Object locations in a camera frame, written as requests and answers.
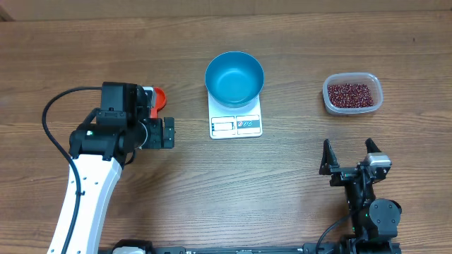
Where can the blue plastic bowl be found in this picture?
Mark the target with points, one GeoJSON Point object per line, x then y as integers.
{"type": "Point", "coordinates": [234, 79]}

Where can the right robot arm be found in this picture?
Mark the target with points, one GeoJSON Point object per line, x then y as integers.
{"type": "Point", "coordinates": [374, 220]}

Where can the red adzuki beans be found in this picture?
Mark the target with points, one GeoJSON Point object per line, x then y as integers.
{"type": "Point", "coordinates": [350, 95]}

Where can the white digital kitchen scale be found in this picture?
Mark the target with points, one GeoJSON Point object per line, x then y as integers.
{"type": "Point", "coordinates": [228, 123]}

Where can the clear plastic container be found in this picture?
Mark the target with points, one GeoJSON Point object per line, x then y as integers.
{"type": "Point", "coordinates": [361, 78]}

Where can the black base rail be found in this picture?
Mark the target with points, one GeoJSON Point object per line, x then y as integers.
{"type": "Point", "coordinates": [307, 248]}

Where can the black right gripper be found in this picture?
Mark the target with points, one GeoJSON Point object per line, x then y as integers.
{"type": "Point", "coordinates": [342, 173]}

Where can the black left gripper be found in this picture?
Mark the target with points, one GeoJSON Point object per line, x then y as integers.
{"type": "Point", "coordinates": [157, 137]}

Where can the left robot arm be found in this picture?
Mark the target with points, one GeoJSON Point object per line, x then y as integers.
{"type": "Point", "coordinates": [102, 145]}

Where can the red scoop with blue handle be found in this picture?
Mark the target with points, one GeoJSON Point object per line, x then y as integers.
{"type": "Point", "coordinates": [160, 102]}

